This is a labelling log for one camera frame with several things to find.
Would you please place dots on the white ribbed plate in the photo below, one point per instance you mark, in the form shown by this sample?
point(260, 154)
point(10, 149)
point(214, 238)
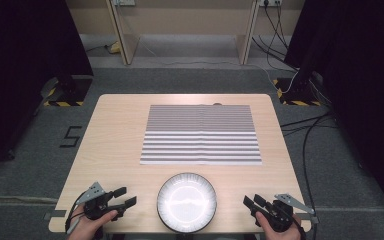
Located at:
point(186, 202)

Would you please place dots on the yellow floor object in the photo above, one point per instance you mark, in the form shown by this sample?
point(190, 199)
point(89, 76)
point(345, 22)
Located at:
point(114, 48)

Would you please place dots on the grey striped placemat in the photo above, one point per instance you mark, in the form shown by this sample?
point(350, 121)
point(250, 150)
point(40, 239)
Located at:
point(200, 135)

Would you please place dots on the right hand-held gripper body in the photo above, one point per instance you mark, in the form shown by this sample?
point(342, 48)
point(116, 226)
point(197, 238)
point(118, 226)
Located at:
point(280, 213)

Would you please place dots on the person's right hand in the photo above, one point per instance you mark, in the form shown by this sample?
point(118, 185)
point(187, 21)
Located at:
point(273, 233)

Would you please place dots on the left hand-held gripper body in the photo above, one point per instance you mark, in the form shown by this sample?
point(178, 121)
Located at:
point(96, 201)

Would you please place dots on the beige desk leg panel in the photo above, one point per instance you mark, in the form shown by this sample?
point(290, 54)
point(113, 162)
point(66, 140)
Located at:
point(126, 36)
point(246, 36)

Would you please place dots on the white power strip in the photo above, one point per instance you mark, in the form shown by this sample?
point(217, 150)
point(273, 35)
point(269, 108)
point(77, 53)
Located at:
point(123, 2)
point(270, 2)

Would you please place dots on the stand base with hazard tape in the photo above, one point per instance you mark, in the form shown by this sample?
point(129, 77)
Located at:
point(296, 96)
point(73, 95)

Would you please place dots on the person's left hand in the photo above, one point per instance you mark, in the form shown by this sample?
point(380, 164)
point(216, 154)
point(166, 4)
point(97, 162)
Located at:
point(86, 228)

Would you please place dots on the black curtain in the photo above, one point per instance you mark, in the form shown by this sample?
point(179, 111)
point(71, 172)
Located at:
point(363, 83)
point(16, 66)

